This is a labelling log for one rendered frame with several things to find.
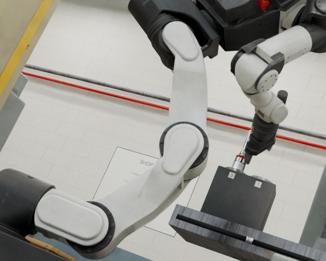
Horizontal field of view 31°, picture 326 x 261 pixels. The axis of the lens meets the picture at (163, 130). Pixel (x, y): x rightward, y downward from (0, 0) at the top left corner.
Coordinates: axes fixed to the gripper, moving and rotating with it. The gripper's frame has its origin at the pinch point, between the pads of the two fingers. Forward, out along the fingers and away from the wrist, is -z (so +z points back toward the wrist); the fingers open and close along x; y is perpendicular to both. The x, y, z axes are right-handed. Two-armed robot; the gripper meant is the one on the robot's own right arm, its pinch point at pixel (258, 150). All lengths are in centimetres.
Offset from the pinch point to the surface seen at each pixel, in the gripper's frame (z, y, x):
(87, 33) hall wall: -393, 496, 219
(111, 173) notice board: -430, 294, 122
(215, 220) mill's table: -12.8, -7.8, -25.4
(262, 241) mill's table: -9.5, -24.5, -19.4
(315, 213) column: -43, -17, 26
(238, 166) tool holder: -9.4, 3.5, -4.7
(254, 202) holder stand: -9.5, -11.7, -10.9
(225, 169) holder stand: -7.6, 4.5, -10.9
